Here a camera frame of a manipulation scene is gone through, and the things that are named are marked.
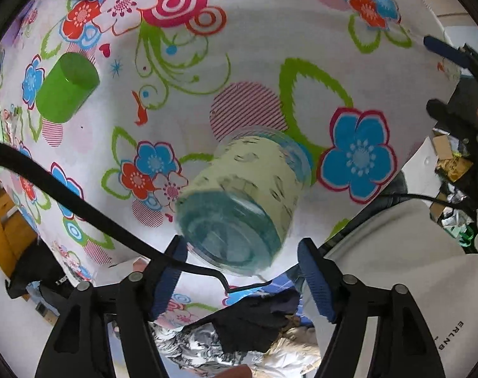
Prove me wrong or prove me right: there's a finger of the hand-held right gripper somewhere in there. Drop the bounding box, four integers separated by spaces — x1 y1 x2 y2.
426 99 478 221
423 35 478 99

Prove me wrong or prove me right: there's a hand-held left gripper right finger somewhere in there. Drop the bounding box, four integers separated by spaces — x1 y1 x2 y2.
297 238 445 378

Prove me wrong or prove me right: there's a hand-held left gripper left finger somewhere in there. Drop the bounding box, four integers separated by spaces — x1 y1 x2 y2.
46 235 189 378

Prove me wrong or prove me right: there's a clear jar with label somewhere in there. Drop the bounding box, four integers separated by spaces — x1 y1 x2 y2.
175 125 315 277

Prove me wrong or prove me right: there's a green plastic cup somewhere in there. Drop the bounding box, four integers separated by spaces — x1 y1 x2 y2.
36 53 100 125

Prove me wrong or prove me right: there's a cardboard box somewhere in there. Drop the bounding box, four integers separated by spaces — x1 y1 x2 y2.
432 135 453 161

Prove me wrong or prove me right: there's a yellow packet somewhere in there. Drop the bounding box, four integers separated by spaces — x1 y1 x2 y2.
436 157 473 182

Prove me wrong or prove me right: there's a silver foil bag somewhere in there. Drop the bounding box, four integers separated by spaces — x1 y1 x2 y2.
152 321 265 371

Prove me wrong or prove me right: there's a dark cloth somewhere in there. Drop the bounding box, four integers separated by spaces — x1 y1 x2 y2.
213 288 303 356

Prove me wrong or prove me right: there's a person's white sweatshirt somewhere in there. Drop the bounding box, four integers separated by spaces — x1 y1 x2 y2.
301 195 478 378

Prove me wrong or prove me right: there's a wooden chair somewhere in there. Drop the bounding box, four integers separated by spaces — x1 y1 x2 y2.
0 183 39 288

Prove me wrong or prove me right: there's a floral tablecloth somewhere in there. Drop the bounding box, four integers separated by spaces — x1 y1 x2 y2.
0 0 465 333

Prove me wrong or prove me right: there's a thin black cable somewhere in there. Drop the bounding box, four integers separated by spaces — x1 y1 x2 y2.
320 192 478 253

